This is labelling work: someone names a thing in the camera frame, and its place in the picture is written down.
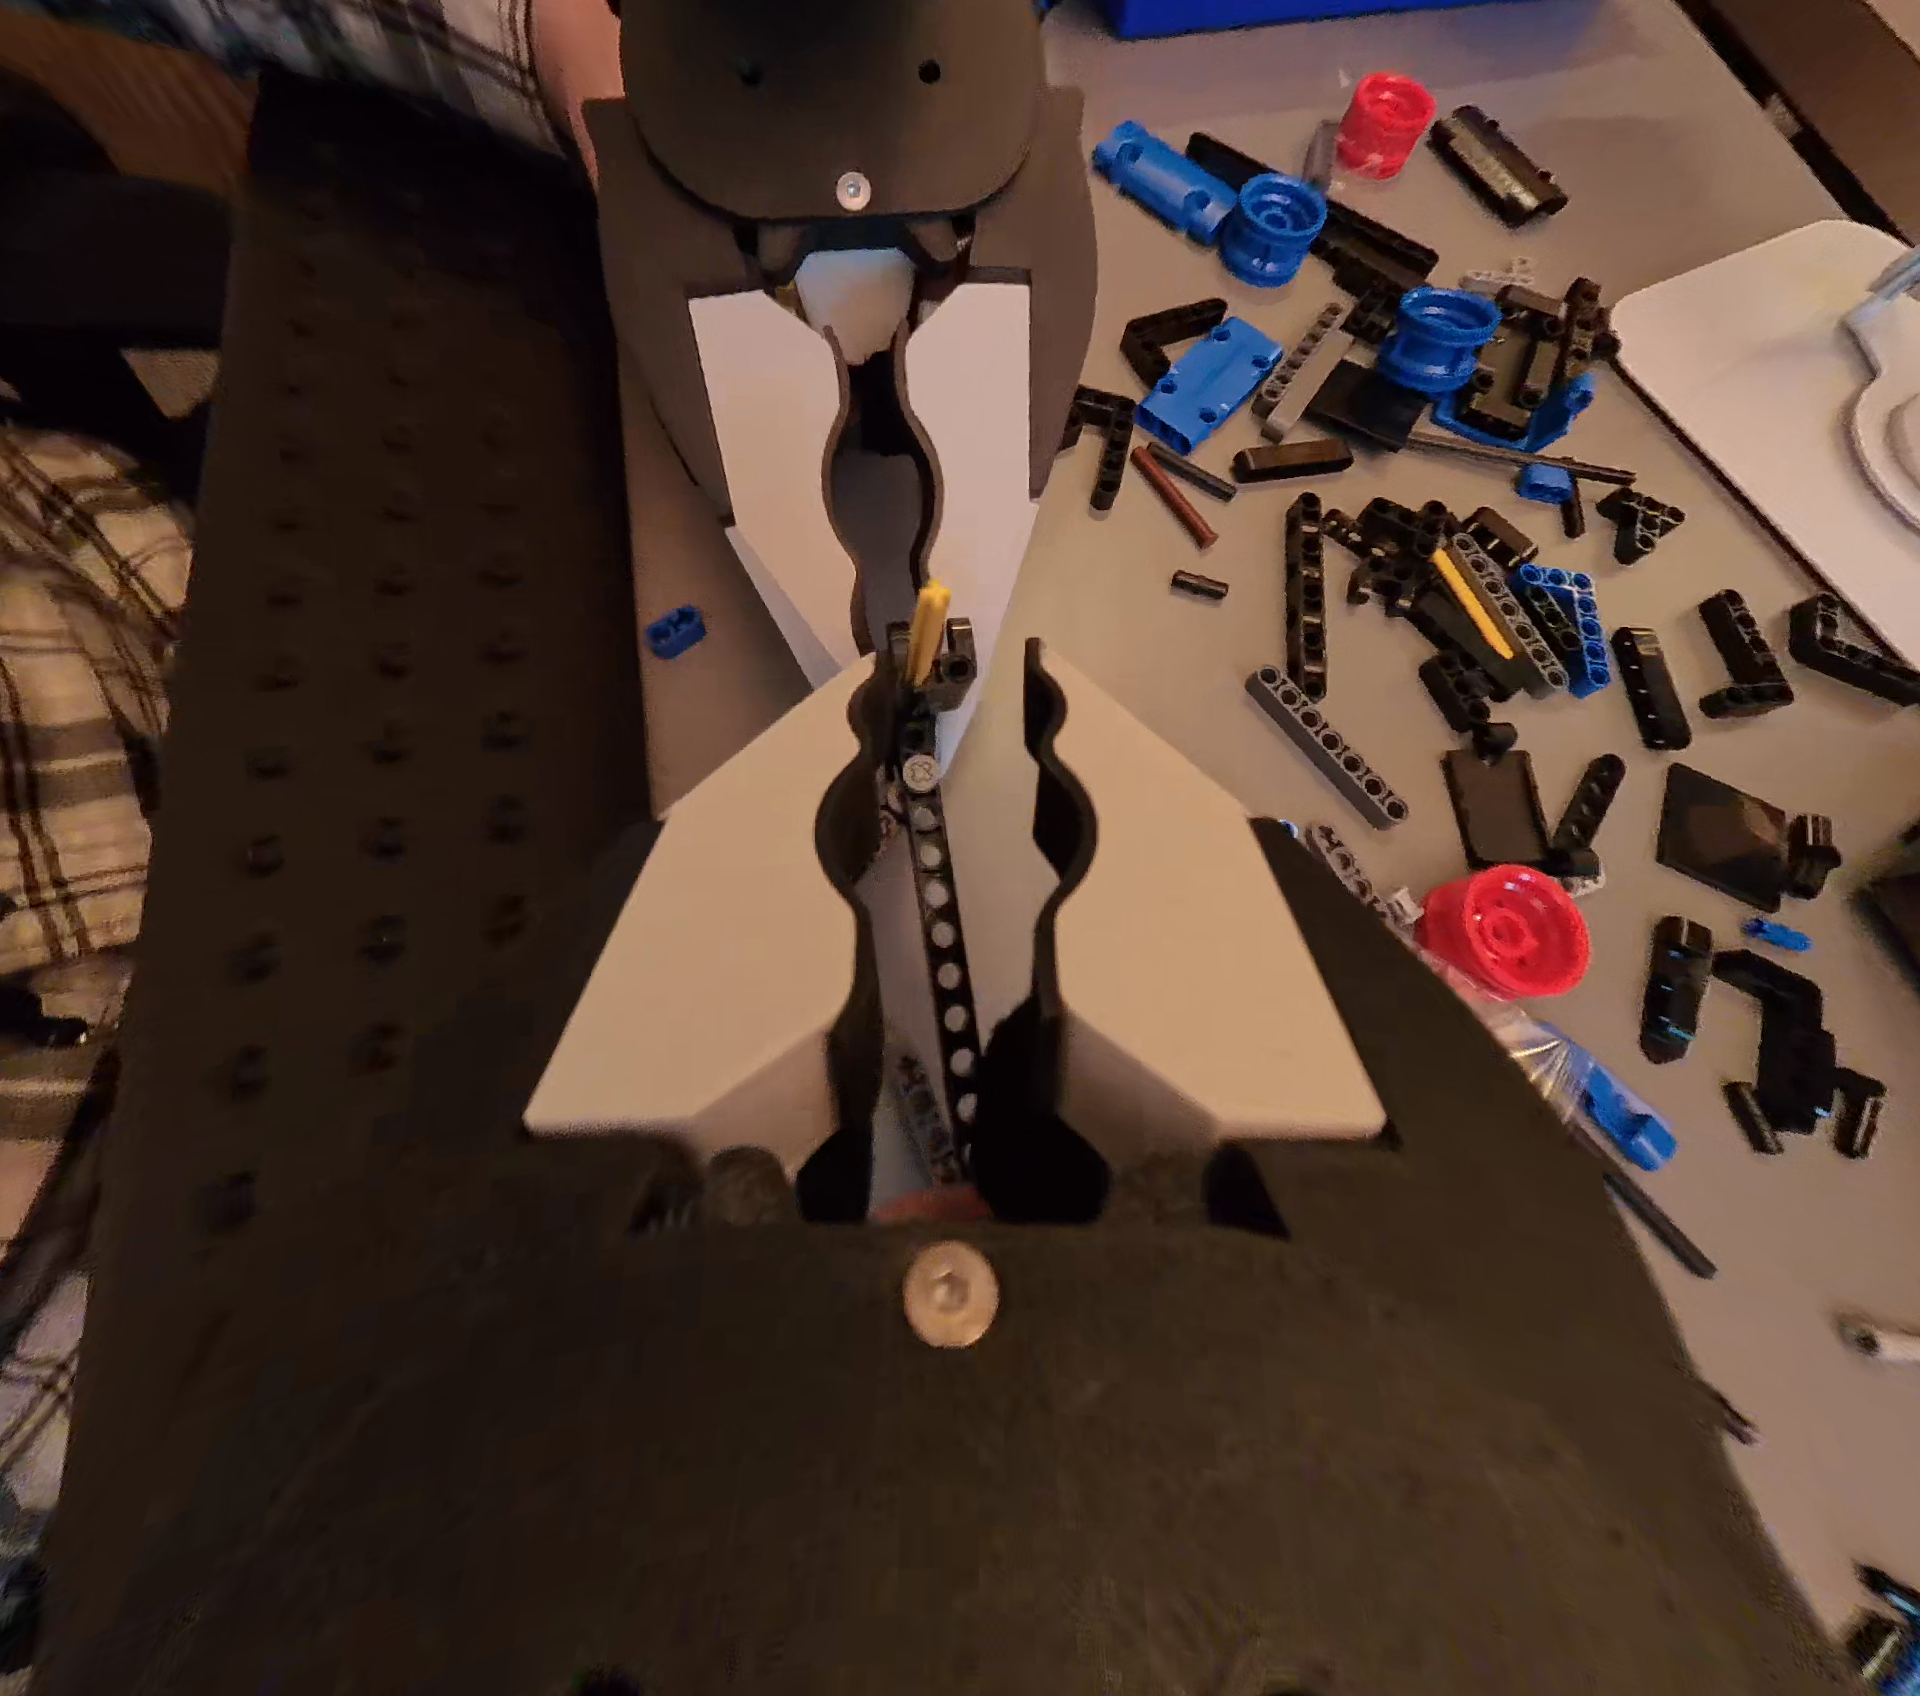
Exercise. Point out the blue angled beam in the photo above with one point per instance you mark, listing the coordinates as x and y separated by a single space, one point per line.
1568 631

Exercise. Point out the blue textured flat panel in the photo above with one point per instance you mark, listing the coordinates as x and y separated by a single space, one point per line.
1621 1105

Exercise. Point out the blue curved panel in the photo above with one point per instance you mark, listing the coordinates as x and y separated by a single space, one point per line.
1163 175

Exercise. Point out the yellow axle with black connector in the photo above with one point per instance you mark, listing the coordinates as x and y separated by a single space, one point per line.
926 625

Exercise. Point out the black dotted mat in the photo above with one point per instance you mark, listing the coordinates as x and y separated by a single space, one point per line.
374 676

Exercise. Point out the short yellow axle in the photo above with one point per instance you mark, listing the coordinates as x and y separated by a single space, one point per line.
1473 600

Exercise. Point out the short brown axle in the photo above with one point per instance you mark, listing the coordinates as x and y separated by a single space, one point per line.
1173 496

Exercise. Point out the dark grey long beam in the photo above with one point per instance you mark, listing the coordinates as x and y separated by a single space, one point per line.
1329 745

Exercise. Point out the small blue pin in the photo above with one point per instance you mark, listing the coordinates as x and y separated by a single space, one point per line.
1779 934

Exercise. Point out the long thin black axle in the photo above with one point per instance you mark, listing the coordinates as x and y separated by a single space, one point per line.
1530 463

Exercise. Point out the white pin with black connector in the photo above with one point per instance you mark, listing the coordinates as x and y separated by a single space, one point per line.
1883 1341

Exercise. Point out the blue wheel hub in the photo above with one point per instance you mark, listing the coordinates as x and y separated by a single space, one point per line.
1441 338
1272 226

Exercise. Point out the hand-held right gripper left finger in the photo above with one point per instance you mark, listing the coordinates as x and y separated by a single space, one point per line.
691 976

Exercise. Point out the short grey beam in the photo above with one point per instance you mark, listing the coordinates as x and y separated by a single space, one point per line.
1350 865

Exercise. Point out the blue rectangular panel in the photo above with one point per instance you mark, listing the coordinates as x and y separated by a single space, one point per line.
1208 384

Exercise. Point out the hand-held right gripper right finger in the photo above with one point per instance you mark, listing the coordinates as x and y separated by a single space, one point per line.
1214 976

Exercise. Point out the red wheel hub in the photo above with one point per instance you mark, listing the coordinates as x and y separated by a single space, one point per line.
1505 930
1382 125

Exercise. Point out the grey desk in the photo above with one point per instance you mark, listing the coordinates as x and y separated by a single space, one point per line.
1140 646

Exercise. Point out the black beam frame assembly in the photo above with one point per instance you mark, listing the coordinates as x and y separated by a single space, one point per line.
942 916

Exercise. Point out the small white angled beam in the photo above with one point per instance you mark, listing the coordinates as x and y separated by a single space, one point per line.
1492 270

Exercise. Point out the small black pin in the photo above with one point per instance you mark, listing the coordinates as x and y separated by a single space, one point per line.
1200 587

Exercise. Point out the black chassis on blue frame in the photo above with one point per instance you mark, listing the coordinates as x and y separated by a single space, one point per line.
1530 376

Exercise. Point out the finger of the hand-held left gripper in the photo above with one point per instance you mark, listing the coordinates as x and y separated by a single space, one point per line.
982 406
759 406

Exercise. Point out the person's right hand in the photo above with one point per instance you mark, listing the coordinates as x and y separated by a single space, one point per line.
930 1208

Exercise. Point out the black square panel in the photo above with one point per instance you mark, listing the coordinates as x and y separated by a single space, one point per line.
1725 834

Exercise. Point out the person in plaid shirt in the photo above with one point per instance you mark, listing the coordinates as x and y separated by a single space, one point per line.
74 676

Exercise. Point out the small blue two-hole beam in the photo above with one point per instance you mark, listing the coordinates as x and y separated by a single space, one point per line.
674 631

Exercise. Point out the black grooved block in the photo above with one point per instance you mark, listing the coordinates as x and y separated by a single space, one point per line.
1501 166

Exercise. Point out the small black axle connector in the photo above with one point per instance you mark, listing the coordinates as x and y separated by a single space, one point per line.
952 673

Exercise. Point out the black curved panel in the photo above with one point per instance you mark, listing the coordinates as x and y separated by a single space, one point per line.
1492 804

